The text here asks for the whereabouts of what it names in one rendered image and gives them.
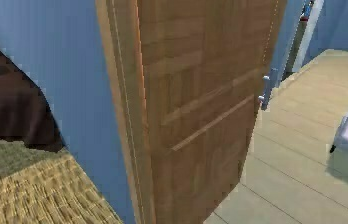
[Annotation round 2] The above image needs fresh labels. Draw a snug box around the white standing shelf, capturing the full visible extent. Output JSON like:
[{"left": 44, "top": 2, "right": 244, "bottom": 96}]
[{"left": 284, "top": 0, "right": 325, "bottom": 80}]

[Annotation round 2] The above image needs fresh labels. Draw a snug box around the grey door handle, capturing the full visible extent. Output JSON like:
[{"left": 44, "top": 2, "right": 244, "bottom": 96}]
[{"left": 257, "top": 67, "right": 279, "bottom": 111}]

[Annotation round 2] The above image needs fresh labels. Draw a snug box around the dark brown bed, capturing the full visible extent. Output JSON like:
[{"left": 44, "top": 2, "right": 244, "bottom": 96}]
[{"left": 0, "top": 33, "right": 65, "bottom": 153}]

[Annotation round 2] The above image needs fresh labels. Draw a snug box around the brown wooden room door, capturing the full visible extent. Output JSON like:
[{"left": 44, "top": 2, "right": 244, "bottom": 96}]
[{"left": 94, "top": 0, "right": 288, "bottom": 224}]

